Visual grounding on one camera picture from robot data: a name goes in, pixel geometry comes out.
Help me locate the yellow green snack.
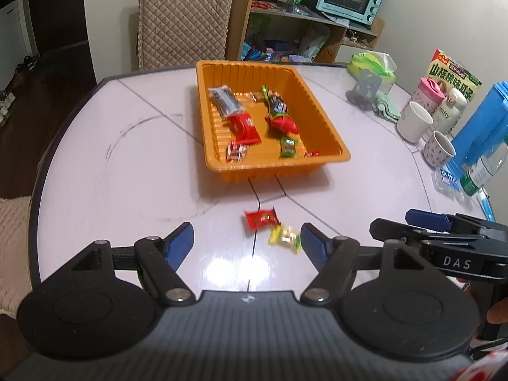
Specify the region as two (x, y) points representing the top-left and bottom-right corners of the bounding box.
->
(269, 224), (301, 253)

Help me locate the red gold candy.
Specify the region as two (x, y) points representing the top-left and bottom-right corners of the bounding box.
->
(244, 208), (281, 231)

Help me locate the green candy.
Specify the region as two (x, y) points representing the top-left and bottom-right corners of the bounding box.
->
(280, 137), (299, 158)

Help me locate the small red white candy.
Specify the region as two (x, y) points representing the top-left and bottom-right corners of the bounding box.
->
(226, 143), (249, 163)

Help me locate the red triangular snack packet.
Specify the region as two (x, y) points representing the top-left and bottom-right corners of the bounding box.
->
(265, 114), (300, 135)

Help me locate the long dark snack bar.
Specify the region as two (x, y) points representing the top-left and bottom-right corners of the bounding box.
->
(262, 86), (289, 120)

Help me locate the clear dark seaweed packet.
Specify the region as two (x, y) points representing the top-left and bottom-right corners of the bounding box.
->
(208, 85), (244, 119)

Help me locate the clear crumpled plastic wrapper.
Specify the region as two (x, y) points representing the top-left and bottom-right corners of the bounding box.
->
(432, 168), (465, 204)

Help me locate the blue white tube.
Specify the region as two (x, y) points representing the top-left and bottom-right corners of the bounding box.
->
(477, 188), (496, 223)

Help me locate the green label water bottle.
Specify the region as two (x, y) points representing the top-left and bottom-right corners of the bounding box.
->
(460, 135), (508, 196)

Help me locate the patterned white cup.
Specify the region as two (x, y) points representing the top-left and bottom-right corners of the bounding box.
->
(422, 131), (456, 169)

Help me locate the blue thermos jug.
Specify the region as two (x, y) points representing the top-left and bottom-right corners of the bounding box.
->
(448, 81), (508, 178)

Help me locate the white miffy bottle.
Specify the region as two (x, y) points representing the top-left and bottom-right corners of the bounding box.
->
(431, 88), (468, 134)

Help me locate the white mug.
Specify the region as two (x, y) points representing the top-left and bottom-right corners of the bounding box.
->
(396, 101), (433, 144)

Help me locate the green cloth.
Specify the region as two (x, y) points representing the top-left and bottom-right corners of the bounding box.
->
(373, 91), (400, 124)

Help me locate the pink lidded cup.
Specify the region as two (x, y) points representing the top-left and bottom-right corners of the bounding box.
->
(410, 77), (445, 115)

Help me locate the grey phone stand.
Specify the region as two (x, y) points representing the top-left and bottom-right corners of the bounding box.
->
(345, 70), (382, 110)

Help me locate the beige quilted chair left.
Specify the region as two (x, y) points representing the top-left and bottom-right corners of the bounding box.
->
(0, 196), (32, 319)

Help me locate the beige quilted chair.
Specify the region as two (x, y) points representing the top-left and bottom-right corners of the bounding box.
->
(0, 196), (32, 319)
(137, 0), (232, 70)

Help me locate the yellow sunflower seed bag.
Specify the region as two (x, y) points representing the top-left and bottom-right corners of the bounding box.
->
(424, 48), (482, 102)

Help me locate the orange plastic tray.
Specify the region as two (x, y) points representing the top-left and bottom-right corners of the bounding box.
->
(196, 60), (351, 181)

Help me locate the green tissue pack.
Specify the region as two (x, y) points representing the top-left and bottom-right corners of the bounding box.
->
(347, 51), (397, 95)

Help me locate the wooden shelf unit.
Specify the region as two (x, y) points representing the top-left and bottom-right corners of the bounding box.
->
(226, 0), (386, 64)

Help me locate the beige quilted chair back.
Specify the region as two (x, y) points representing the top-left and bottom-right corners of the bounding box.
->
(137, 0), (232, 70)

